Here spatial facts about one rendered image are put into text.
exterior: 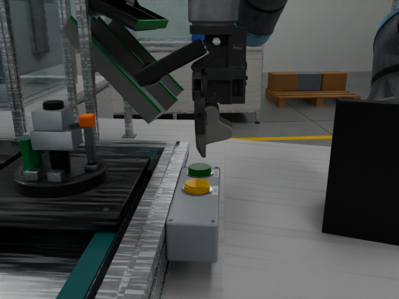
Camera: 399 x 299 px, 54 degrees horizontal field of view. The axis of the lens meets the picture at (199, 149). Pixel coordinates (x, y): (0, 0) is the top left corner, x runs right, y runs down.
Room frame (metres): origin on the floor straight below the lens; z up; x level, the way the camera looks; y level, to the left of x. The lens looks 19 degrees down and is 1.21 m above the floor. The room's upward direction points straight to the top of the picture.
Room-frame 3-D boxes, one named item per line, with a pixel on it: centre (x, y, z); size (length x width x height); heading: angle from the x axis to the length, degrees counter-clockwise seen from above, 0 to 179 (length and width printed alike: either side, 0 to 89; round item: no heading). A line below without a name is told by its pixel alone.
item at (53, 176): (0.52, 0.21, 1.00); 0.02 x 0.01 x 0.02; 86
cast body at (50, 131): (0.58, 0.23, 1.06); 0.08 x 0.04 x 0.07; 86
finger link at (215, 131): (0.61, -0.02, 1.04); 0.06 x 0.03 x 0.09; 86
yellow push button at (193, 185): (0.56, 0.00, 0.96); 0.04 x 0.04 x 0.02
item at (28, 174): (0.53, 0.24, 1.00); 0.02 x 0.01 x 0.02; 86
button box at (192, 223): (0.56, 0.00, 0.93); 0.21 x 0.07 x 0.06; 176
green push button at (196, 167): (0.63, 0.00, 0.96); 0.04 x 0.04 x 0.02
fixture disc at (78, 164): (0.58, 0.22, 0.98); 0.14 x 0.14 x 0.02
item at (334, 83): (5.96, -1.69, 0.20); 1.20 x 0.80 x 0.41; 95
